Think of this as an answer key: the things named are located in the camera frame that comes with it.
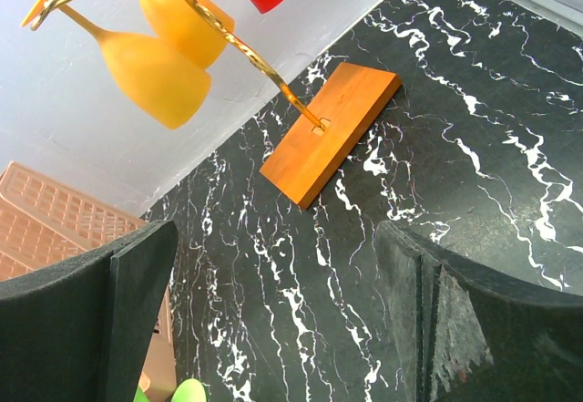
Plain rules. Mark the peach plastic file organizer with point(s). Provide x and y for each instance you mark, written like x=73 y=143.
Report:
x=44 y=221

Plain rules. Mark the yellow wine glass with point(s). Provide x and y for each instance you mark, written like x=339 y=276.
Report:
x=181 y=27

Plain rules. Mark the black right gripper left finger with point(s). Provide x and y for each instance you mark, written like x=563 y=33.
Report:
x=79 y=330

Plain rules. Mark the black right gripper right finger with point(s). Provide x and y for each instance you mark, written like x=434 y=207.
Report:
x=466 y=332

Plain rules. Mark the gold wire rack wooden base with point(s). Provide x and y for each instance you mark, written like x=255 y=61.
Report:
x=328 y=127

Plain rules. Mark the green wine glass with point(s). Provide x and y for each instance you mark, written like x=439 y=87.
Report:
x=190 y=390

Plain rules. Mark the orange wine glass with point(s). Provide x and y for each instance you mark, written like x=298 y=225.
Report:
x=154 y=76

